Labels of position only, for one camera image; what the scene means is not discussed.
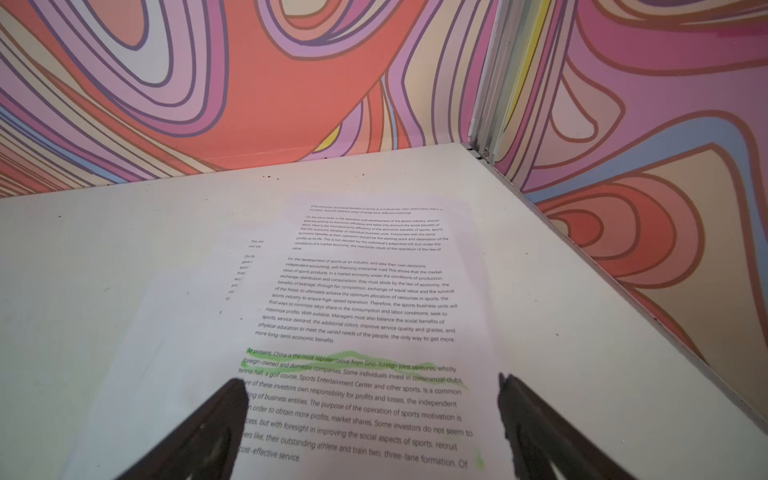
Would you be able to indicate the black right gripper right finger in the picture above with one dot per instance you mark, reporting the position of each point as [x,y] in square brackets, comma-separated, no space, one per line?
[544,444]

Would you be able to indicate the aluminium frame corner post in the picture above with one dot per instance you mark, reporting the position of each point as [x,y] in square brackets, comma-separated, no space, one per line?
[509,19]

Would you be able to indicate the green highlighted printed paper sheet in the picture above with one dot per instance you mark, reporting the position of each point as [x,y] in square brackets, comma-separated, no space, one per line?
[361,334]

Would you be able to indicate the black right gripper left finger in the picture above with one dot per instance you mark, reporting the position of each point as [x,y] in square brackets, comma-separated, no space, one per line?
[205,445]

